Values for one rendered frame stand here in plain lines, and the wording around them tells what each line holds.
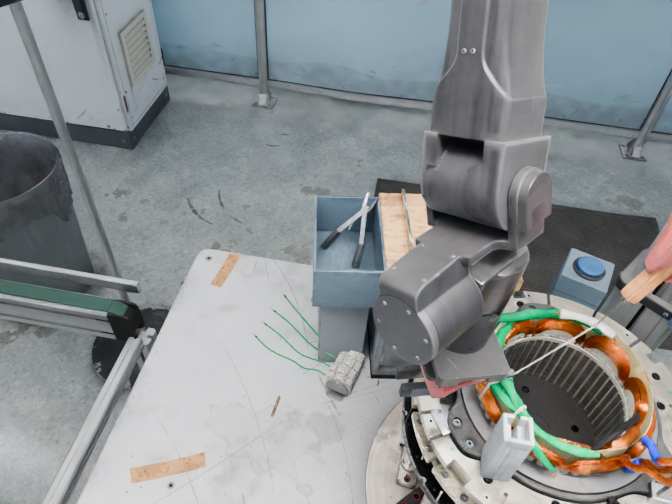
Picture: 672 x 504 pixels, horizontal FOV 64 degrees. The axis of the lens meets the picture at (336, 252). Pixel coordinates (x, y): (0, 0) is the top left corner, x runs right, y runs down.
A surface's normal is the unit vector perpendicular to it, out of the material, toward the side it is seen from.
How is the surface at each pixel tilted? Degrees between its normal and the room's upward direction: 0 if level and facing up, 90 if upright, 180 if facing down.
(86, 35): 91
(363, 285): 90
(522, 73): 58
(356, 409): 0
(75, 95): 90
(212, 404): 0
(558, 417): 0
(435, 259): 21
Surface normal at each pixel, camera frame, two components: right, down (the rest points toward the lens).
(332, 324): 0.01, 0.73
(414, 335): -0.73, 0.44
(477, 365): 0.10, -0.68
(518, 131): 0.62, 0.29
